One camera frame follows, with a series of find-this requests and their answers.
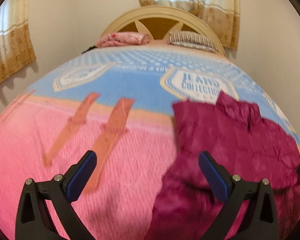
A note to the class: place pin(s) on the striped pillow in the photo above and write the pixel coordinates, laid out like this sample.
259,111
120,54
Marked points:
190,40

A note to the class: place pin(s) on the beige gold side window curtain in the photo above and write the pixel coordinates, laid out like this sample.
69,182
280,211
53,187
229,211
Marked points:
7,42

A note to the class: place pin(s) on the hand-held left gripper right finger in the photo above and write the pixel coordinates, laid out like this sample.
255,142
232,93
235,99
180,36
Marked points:
215,177

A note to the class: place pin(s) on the pink floral pillow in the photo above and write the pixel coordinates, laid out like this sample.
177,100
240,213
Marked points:
122,39

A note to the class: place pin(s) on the pink and blue printed blanket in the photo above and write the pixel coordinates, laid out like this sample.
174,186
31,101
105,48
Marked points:
65,130

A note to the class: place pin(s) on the cream wooden bed headboard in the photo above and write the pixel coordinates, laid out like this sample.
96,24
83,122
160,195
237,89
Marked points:
155,20

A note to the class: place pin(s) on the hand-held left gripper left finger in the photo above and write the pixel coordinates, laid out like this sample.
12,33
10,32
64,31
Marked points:
80,177

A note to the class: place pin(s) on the maroon puffer jacket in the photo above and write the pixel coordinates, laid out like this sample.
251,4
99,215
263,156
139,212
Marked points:
210,140

